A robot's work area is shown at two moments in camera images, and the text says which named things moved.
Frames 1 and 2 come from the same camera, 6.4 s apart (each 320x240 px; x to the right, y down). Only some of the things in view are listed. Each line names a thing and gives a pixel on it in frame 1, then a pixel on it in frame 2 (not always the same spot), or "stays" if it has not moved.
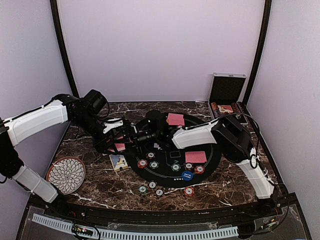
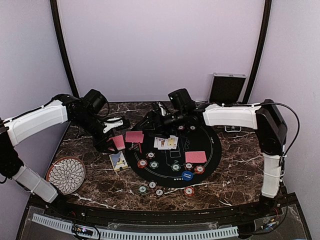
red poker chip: [199, 169] stays
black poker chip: [188, 166] stays
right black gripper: [134, 138] to [152, 115]
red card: [195, 157] stays
